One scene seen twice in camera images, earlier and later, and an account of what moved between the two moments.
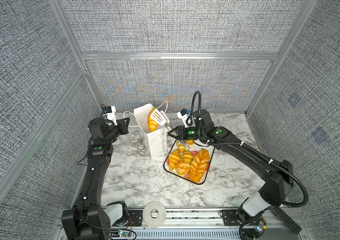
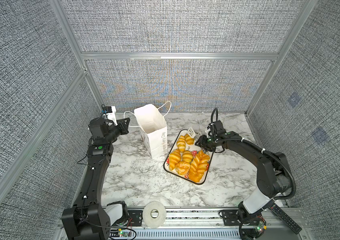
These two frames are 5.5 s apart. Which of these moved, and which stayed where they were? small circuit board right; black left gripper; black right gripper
Moved: black right gripper
Stayed: black left gripper; small circuit board right
